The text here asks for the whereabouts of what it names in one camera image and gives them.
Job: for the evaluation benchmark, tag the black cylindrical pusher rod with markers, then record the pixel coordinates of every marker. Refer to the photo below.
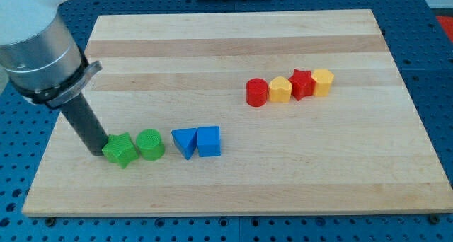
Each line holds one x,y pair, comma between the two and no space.
81,117

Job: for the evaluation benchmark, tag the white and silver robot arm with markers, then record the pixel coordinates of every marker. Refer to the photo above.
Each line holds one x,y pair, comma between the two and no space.
47,67

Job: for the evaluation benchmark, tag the green star block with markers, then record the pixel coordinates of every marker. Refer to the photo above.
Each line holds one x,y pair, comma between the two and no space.
120,149

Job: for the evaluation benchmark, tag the green cylinder block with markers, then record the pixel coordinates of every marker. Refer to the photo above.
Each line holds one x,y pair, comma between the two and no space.
150,144

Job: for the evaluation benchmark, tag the blue triangle block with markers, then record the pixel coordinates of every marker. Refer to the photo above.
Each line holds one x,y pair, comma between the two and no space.
185,141

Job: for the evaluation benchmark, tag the blue cube block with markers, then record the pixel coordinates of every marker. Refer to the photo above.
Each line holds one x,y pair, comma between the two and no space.
208,141

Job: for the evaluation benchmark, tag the red cylinder block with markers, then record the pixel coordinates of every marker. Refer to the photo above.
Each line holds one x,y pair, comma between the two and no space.
256,92

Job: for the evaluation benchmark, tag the yellow heart block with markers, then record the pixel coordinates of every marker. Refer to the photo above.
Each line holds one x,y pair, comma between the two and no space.
279,90

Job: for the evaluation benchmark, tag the red star block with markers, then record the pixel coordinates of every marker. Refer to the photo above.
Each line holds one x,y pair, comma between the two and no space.
302,84

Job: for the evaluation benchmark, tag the light wooden board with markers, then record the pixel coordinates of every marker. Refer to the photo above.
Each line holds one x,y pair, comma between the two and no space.
361,149

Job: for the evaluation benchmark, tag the yellow hexagon block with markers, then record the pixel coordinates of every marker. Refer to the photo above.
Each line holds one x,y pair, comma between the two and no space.
323,79

